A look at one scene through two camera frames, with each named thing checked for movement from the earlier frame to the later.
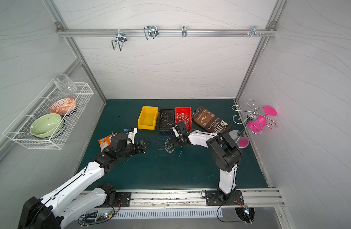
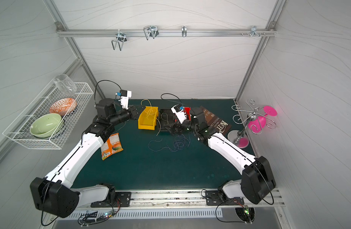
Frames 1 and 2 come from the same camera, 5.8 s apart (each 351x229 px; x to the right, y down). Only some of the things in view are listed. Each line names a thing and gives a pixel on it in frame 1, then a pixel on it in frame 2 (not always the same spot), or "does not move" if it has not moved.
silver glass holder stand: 240,136 does not move
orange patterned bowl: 63,106 does not move
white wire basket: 49,119 does not move
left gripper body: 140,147 → 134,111
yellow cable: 167,118 → 150,112
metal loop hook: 150,31 does not move
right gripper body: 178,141 → 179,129
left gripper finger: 146,143 → 139,108
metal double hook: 120,38 does not move
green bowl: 46,125 does not move
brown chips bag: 209,120 does not move
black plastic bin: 166,120 does not move
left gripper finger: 142,150 → 136,115
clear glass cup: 65,85 does not move
